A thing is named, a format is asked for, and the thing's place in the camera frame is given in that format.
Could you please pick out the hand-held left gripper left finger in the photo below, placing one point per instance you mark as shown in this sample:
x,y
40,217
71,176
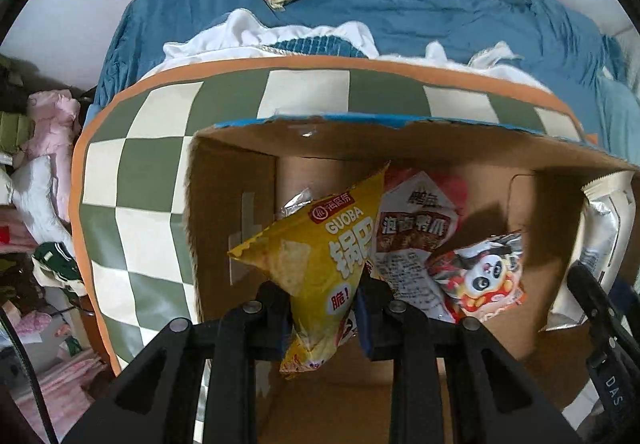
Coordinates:
x,y
272,324

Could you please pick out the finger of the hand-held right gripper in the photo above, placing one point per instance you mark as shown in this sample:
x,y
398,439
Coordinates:
x,y
600,319

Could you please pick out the white pillow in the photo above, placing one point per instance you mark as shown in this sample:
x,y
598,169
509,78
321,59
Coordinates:
x,y
629,54

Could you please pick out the light blue blanket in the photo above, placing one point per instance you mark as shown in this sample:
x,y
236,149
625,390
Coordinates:
x,y
620,119

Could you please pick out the blue knit cloth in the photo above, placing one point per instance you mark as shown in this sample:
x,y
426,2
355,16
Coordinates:
x,y
320,47

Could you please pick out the blue bed sheet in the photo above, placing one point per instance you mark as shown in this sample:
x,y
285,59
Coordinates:
x,y
415,9

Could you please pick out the yellow snack packet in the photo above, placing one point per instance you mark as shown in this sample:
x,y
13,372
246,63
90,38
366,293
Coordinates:
x,y
310,264

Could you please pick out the red and white snack packet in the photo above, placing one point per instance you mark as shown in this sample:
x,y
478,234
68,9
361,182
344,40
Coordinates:
x,y
415,224

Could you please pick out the small panda print snack packet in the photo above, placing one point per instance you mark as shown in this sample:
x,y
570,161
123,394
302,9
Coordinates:
x,y
480,274

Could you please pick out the cream white snack packet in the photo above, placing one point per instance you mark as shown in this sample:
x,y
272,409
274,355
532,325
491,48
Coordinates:
x,y
600,224

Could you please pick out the pink patterned cloth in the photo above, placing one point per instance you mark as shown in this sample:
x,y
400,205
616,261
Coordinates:
x,y
65,389

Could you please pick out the white cloth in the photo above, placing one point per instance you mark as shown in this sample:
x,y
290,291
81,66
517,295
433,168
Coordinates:
x,y
235,34
495,64

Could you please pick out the white garment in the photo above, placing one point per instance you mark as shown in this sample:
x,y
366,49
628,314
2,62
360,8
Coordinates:
x,y
37,204

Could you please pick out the green checkered cushion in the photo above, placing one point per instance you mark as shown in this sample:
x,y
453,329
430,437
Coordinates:
x,y
140,164

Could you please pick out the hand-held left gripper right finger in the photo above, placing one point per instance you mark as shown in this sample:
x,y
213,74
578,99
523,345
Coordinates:
x,y
367,324

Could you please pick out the olive green cushion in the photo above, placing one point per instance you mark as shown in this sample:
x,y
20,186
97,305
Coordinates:
x,y
15,132

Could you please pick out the cardboard box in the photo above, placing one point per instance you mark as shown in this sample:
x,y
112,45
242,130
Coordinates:
x,y
480,189

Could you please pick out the silver foil snack packet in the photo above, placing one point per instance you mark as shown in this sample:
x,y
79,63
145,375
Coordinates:
x,y
295,204

